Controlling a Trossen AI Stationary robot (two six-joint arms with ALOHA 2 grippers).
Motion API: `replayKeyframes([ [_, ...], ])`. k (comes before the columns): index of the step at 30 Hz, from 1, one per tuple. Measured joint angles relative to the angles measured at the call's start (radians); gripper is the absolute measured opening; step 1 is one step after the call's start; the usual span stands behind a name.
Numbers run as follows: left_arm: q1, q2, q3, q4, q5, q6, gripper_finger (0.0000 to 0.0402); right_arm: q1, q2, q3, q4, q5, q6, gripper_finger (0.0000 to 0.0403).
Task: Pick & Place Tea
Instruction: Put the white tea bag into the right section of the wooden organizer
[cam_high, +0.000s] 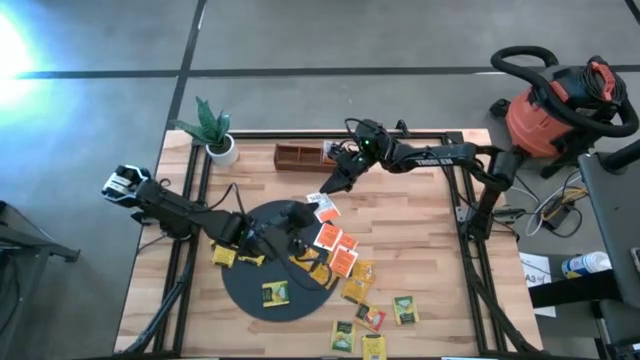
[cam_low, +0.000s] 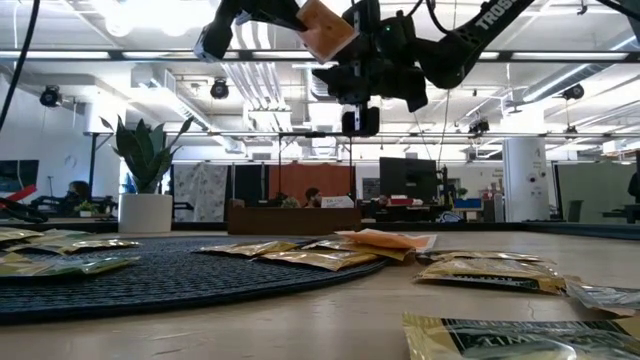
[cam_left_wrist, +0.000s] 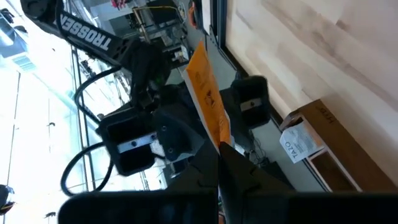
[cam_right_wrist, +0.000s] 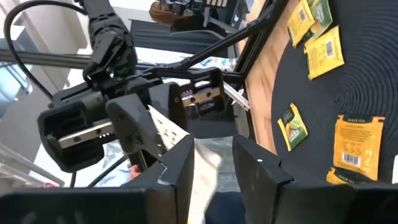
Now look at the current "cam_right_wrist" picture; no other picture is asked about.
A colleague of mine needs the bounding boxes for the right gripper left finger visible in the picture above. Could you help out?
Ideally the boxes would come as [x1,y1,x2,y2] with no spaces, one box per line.
[124,134,195,224]

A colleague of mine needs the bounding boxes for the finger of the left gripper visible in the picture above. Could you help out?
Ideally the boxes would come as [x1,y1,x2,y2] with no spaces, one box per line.
[105,93,169,159]
[149,82,188,131]

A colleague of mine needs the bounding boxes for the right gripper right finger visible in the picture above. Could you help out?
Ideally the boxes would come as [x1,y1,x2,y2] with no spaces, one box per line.
[233,134,295,224]

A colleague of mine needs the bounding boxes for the round dark woven placemat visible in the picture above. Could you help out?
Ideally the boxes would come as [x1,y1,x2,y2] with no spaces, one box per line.
[271,0,398,187]

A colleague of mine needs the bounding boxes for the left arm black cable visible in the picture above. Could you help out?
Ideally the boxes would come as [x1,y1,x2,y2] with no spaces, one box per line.
[2,0,90,102]

